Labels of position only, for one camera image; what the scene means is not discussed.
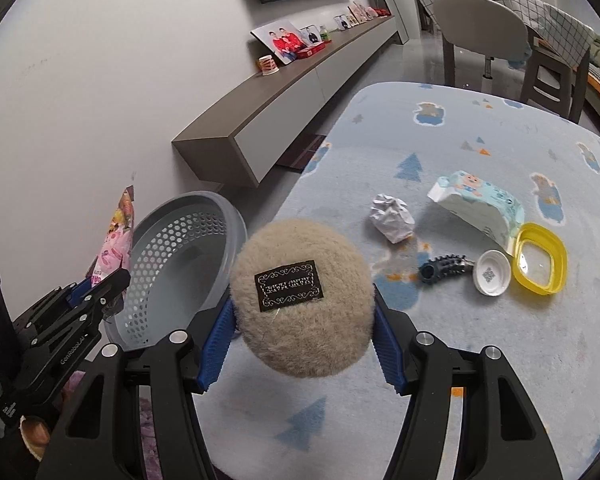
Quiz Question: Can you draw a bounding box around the dark spiky fish toy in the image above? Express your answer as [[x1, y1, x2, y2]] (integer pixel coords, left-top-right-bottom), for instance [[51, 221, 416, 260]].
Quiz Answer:
[[417, 255, 475, 285]]

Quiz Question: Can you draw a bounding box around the beige fluffy round pad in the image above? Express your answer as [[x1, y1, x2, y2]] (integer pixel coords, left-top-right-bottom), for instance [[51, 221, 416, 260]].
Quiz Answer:
[[230, 219, 374, 378]]

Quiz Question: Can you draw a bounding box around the white paper ball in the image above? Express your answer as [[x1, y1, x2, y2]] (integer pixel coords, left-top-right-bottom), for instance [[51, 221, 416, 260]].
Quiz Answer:
[[370, 193, 415, 244]]

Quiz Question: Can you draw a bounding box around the white round lid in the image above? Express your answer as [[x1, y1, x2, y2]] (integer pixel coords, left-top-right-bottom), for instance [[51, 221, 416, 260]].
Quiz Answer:
[[472, 250, 512, 297]]

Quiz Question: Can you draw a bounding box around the baby wipes pack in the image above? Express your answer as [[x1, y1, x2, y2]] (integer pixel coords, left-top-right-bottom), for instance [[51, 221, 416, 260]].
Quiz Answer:
[[427, 170, 526, 256]]

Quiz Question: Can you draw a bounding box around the yellow plastic lid frame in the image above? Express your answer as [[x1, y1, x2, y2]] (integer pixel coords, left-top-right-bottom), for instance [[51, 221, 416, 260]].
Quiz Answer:
[[512, 222, 568, 296]]

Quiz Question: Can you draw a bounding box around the person left hand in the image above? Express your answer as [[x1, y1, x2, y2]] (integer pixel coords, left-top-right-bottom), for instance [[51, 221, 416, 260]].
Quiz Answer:
[[19, 416, 50, 462]]

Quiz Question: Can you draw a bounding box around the pink snack package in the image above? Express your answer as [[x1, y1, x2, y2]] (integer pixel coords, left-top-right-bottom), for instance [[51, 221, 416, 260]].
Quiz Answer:
[[88, 185, 134, 286]]

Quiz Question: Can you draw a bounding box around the grey perforated plastic basket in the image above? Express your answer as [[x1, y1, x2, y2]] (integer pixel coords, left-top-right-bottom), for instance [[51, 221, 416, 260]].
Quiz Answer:
[[104, 191, 247, 351]]

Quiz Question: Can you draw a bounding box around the red floor mat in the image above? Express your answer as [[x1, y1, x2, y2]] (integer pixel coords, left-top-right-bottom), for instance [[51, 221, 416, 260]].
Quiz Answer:
[[275, 133, 326, 174]]

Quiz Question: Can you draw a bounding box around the long floating tv cabinet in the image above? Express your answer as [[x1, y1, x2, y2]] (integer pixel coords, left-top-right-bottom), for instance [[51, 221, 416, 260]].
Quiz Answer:
[[172, 16, 396, 188]]

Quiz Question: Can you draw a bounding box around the striped paper cup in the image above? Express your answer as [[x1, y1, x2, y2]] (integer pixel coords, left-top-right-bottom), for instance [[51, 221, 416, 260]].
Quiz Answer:
[[258, 54, 279, 76]]

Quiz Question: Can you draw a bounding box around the red flat box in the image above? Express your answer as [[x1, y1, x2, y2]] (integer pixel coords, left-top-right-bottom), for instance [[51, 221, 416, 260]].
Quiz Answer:
[[294, 41, 327, 58]]

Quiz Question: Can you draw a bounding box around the green bottle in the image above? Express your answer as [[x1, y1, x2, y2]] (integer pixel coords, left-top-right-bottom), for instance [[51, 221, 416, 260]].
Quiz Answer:
[[320, 25, 332, 44]]

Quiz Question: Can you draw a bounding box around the small framed photo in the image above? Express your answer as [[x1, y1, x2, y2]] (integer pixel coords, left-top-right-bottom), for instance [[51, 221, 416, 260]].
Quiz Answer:
[[300, 25, 322, 46]]

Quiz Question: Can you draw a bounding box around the large family photo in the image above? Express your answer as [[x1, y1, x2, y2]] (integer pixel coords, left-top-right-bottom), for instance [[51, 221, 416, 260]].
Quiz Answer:
[[251, 20, 308, 65]]

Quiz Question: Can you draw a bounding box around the grey dining chair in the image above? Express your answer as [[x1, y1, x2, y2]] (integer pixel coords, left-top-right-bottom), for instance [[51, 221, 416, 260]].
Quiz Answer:
[[432, 0, 530, 93]]

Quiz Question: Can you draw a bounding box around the checkered tablecloth table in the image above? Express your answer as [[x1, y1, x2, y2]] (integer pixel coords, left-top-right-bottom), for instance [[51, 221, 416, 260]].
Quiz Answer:
[[419, 0, 595, 122]]

